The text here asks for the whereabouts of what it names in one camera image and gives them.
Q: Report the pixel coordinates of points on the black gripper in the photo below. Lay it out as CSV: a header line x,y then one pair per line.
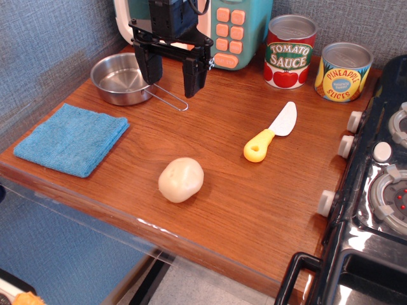
x,y
170,30

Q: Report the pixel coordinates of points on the pale toy potato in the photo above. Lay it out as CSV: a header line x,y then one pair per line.
x,y
181,179

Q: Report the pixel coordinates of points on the small steel pot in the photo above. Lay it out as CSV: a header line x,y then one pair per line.
x,y
118,80

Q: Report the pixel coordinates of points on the teal toy microwave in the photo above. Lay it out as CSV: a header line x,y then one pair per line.
x,y
238,28

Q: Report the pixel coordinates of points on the tomato sauce can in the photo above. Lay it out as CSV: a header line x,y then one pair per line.
x,y
289,47

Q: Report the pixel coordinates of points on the blue folded cloth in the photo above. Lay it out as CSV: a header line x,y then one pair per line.
x,y
72,141

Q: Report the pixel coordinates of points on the pineapple slices can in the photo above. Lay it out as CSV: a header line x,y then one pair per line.
x,y
343,71

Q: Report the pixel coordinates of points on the white upper stove knob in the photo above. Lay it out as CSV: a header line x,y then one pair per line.
x,y
354,121

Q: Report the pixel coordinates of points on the white stove knob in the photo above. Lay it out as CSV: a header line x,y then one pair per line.
x,y
326,202
354,121
345,146

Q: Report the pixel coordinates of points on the white middle stove knob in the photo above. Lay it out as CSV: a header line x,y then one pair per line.
x,y
345,146

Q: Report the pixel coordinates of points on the white lower stove knob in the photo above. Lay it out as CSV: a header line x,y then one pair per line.
x,y
326,202

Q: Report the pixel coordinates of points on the black toy stove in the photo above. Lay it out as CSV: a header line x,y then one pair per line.
x,y
364,244

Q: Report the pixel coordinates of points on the orange object at corner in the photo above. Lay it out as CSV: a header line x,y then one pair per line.
x,y
27,298

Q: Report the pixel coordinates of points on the yellow handled toy knife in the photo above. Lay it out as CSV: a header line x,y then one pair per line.
x,y
256,149

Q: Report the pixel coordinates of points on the black oven door handle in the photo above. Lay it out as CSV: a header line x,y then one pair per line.
x,y
298,262

